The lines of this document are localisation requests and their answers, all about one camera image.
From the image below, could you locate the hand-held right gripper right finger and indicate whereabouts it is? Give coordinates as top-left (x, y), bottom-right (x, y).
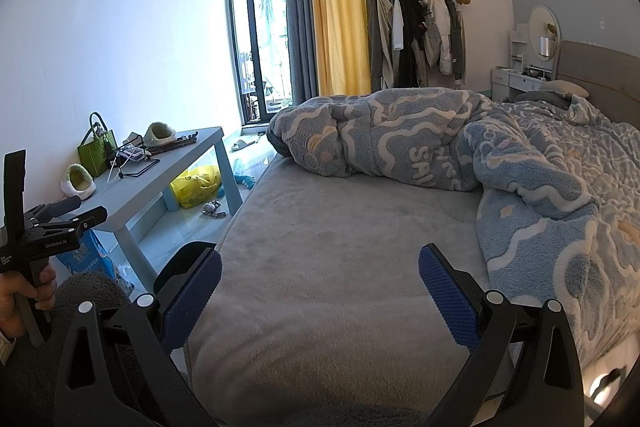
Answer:
top-left (417, 243), bottom-right (586, 427)

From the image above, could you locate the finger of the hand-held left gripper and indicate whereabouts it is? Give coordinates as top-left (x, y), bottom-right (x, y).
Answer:
top-left (25, 206), bottom-right (109, 239)
top-left (22, 197), bottom-right (83, 222)

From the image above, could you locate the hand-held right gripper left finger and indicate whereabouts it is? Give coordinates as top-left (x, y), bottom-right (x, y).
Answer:
top-left (52, 243), bottom-right (223, 427)

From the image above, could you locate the person's left hand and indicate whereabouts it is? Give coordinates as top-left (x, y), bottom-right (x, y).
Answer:
top-left (0, 267), bottom-right (57, 339)

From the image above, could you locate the blue printed package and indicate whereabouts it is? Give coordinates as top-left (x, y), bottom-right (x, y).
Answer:
top-left (56, 229), bottom-right (118, 283)

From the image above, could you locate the green felt handbag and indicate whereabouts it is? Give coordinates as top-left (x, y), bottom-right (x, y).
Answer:
top-left (76, 112), bottom-right (118, 178)

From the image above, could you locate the grey fleece garment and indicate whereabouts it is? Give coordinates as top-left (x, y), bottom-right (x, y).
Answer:
top-left (5, 271), bottom-right (426, 427)

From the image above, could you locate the light blue table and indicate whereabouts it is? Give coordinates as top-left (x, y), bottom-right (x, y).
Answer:
top-left (42, 127), bottom-right (244, 290)

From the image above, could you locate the yellow plastic bag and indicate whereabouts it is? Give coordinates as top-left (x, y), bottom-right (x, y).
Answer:
top-left (170, 165), bottom-right (222, 210)

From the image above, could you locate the bed with grey sheet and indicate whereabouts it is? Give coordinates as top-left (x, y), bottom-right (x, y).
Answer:
top-left (190, 84), bottom-right (640, 427)

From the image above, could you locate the dark wooden flute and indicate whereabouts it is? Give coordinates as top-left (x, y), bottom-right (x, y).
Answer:
top-left (147, 133), bottom-right (198, 156)

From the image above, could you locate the blue plush toy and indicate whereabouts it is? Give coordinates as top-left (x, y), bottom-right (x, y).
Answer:
top-left (234, 159), bottom-right (256, 190)

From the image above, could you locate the blue patterned fleece blanket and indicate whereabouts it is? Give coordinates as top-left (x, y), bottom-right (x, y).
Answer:
top-left (266, 86), bottom-right (640, 373)

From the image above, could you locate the white vanity desk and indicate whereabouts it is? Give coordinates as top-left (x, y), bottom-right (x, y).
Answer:
top-left (490, 24), bottom-right (556, 102)

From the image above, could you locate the black framed glass door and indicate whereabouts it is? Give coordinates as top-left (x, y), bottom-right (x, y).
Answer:
top-left (223, 0), bottom-right (293, 125)

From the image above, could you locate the beige pillow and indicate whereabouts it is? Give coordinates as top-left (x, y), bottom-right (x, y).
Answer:
top-left (542, 79), bottom-right (591, 98)

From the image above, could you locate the grey hanging garment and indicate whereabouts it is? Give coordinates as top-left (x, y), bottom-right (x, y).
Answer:
top-left (445, 0), bottom-right (467, 78)

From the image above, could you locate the black hanging coat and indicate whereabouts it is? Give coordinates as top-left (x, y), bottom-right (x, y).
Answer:
top-left (390, 0), bottom-right (431, 88)

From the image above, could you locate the beige hanging coat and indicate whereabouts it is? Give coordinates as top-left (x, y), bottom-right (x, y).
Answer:
top-left (375, 0), bottom-right (396, 90)

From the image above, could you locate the white hanging jacket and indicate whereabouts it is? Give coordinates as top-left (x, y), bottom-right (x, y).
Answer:
top-left (425, 0), bottom-right (453, 75)

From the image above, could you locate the grey upholstered headboard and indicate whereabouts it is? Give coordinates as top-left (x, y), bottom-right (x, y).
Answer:
top-left (555, 39), bottom-right (640, 130)

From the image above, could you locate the white hanging shirt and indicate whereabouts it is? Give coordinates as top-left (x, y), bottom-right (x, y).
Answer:
top-left (391, 0), bottom-right (407, 50)

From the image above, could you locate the round white mirror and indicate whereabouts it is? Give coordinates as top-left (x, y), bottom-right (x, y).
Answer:
top-left (529, 5), bottom-right (560, 60)

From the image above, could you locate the yellow curtain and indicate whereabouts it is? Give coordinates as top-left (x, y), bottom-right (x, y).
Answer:
top-left (302, 0), bottom-right (373, 98)

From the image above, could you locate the black wire stand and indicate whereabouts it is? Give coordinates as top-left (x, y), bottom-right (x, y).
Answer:
top-left (112, 138), bottom-right (162, 180)

